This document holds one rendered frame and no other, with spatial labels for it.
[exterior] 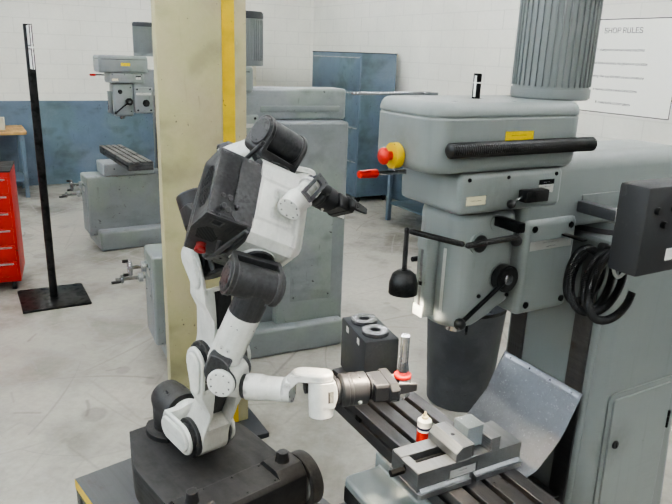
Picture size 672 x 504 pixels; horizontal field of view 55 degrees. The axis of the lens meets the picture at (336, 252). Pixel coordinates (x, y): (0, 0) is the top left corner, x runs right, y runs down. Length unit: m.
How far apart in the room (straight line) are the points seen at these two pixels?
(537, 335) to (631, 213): 0.64
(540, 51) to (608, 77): 5.04
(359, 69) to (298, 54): 2.70
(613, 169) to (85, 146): 9.17
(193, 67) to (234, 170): 1.44
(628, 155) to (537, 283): 0.45
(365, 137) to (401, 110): 7.45
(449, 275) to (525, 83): 0.52
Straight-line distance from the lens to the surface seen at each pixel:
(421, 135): 1.47
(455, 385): 3.89
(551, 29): 1.75
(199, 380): 2.16
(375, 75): 8.98
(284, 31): 11.31
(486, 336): 3.77
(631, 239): 1.63
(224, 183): 1.70
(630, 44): 6.67
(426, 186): 1.62
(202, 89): 3.13
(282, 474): 2.36
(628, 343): 2.06
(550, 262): 1.80
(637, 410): 2.20
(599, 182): 1.88
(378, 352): 2.15
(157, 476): 2.45
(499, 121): 1.55
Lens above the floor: 1.98
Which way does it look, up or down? 17 degrees down
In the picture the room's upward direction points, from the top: 2 degrees clockwise
